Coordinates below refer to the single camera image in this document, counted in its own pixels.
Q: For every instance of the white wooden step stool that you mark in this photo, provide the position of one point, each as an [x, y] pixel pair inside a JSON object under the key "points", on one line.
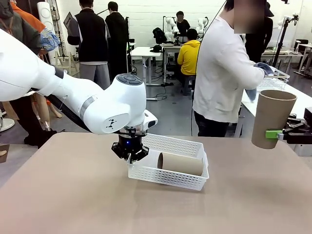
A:
{"points": [[73, 64]]}

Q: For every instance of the person in yellow hoodie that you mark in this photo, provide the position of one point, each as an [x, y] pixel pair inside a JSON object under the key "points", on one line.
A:
{"points": [[189, 58]]}

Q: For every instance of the brown mannequin base board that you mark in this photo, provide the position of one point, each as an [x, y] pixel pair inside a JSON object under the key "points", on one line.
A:
{"points": [[6, 158]]}

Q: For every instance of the black camera stand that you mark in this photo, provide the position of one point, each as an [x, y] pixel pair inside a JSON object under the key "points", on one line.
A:
{"points": [[280, 44]]}

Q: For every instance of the long lab desk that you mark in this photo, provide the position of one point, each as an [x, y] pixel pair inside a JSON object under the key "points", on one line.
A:
{"points": [[287, 54]]}

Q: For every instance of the white round fan base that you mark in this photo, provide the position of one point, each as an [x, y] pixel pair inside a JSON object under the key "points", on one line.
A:
{"points": [[6, 124]]}

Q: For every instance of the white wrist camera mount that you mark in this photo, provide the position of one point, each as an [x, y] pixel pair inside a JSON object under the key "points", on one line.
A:
{"points": [[150, 122]]}

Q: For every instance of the person's right hand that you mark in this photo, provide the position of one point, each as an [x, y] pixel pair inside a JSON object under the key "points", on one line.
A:
{"points": [[265, 69]]}

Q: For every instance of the white perforated plastic basket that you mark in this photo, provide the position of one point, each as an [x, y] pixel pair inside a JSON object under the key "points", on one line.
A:
{"points": [[170, 179]]}

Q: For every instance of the black pole stand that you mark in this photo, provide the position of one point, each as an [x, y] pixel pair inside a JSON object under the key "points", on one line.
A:
{"points": [[127, 26]]}

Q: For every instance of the mannequin in orange blue clothes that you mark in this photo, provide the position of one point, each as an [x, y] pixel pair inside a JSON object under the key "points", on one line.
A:
{"points": [[50, 40]]}

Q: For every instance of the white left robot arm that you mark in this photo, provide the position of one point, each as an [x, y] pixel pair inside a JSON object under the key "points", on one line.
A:
{"points": [[61, 92]]}

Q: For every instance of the grey laptop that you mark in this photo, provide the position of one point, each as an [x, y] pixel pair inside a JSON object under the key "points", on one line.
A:
{"points": [[69, 24]]}

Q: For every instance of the white work table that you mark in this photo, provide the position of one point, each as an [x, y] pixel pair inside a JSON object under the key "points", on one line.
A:
{"points": [[302, 97]]}

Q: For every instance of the grey lab desk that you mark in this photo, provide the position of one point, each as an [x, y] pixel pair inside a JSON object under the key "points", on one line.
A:
{"points": [[170, 45]]}

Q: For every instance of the black power strip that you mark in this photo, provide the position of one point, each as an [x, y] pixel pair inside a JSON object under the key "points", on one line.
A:
{"points": [[167, 84]]}

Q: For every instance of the person in white top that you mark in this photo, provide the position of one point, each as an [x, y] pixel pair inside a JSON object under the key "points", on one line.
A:
{"points": [[219, 73]]}

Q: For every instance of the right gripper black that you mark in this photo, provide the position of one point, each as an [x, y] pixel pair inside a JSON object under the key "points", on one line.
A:
{"points": [[308, 114]]}

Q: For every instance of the black backpack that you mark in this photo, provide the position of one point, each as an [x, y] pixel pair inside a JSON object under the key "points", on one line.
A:
{"points": [[159, 35]]}

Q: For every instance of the grey stool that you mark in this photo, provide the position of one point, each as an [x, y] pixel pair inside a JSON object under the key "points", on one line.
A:
{"points": [[189, 79]]}

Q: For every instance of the seated person in black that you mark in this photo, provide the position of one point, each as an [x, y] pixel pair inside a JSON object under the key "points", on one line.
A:
{"points": [[182, 25]]}

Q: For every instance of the white slotted column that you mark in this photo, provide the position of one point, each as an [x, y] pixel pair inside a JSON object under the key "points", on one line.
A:
{"points": [[46, 18]]}

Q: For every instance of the tall brown cup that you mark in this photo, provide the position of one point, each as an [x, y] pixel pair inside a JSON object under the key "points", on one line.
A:
{"points": [[270, 114], [182, 165]]}

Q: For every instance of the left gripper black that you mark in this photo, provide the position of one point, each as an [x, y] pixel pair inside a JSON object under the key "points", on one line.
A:
{"points": [[129, 143]]}

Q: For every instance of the person in dark green jacket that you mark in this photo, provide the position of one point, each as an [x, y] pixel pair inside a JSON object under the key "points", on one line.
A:
{"points": [[24, 36]]}

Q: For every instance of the person in black vest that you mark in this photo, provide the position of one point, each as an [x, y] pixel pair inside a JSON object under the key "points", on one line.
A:
{"points": [[92, 41]]}

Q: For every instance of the black cap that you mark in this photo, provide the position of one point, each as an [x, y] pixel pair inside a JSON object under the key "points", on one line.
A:
{"points": [[156, 48]]}

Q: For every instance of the person in long black coat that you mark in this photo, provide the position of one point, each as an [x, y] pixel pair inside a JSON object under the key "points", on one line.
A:
{"points": [[117, 36]]}

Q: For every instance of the white lab robot arm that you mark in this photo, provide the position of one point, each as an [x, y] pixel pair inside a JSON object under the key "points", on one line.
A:
{"points": [[170, 23], [202, 24]]}

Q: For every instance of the bare beige mannequin leg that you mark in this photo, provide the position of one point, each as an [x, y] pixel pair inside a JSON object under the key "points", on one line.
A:
{"points": [[2, 153]]}

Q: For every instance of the white standing desk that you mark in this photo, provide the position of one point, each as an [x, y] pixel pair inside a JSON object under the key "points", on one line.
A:
{"points": [[146, 51]]}

